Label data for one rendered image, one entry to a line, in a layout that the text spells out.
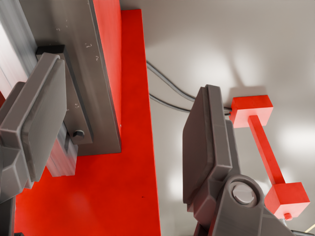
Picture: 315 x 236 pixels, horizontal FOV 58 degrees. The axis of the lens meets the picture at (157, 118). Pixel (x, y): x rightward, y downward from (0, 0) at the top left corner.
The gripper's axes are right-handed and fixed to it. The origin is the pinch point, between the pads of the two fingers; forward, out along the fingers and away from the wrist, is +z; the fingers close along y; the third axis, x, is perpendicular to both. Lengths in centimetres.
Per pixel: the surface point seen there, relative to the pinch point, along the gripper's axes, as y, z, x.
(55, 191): -16, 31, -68
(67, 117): -14, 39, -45
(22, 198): -24, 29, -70
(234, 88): 68, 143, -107
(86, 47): -10, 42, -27
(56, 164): -15, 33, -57
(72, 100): -13, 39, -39
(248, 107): 80, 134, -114
